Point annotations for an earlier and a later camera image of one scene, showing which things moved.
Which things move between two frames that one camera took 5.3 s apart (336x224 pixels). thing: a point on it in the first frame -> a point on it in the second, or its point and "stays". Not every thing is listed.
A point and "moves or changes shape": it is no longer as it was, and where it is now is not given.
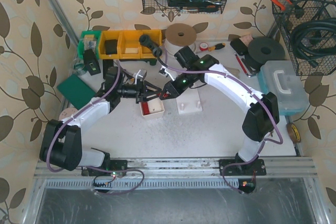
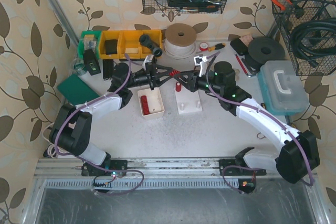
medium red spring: [165, 95] moves or changes shape
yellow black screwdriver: [217, 46] stays
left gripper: [142, 92] -> [151, 76]
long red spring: [145, 108] stays
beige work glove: [234, 71] stays
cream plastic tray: [151, 109] stays
